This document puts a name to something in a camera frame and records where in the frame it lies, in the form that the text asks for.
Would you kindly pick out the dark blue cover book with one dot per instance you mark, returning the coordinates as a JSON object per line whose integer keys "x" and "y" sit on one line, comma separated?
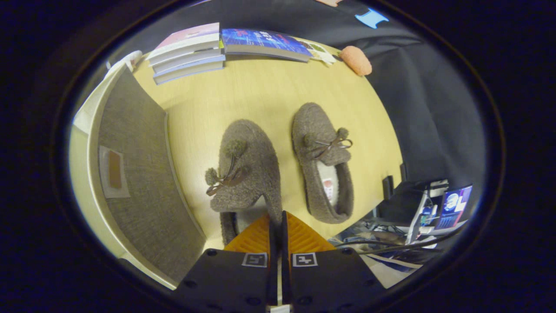
{"x": 260, "y": 41}

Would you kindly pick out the grey fabric storage box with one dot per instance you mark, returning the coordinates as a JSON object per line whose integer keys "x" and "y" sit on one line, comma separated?
{"x": 143, "y": 174}

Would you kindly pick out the laptop with lit screen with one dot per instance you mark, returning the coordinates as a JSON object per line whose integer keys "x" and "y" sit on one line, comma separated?
{"x": 454, "y": 208}

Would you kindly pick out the black table clamp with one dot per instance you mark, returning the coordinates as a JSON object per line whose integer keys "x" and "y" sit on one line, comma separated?
{"x": 387, "y": 187}
{"x": 403, "y": 171}

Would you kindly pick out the light blue cover book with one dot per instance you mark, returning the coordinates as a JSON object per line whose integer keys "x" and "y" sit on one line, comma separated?
{"x": 191, "y": 71}
{"x": 191, "y": 58}

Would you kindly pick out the brown fuzzy slipper shoe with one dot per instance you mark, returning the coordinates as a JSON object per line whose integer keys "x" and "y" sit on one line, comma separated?
{"x": 252, "y": 174}
{"x": 317, "y": 130}

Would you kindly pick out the pink cover book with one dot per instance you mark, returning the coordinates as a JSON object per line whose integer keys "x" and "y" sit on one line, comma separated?
{"x": 191, "y": 35}

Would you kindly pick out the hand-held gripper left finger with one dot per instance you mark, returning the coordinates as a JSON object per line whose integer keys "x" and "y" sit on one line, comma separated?
{"x": 273, "y": 261}

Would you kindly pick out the white cloth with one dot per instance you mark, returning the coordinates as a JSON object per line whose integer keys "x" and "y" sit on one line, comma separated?
{"x": 126, "y": 61}

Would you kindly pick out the black equipment case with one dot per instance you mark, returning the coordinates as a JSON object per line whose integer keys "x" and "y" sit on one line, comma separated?
{"x": 399, "y": 204}

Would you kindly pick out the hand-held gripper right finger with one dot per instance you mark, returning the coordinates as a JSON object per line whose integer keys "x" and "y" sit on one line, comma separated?
{"x": 285, "y": 261}

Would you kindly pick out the white device stand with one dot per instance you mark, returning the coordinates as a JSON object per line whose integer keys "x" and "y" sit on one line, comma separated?
{"x": 423, "y": 204}

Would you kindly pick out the green and white booklet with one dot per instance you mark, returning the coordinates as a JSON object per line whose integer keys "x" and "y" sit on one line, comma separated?
{"x": 322, "y": 53}

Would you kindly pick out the orange fuzzy sponge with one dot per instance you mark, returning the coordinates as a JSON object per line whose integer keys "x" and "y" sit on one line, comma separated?
{"x": 356, "y": 60}

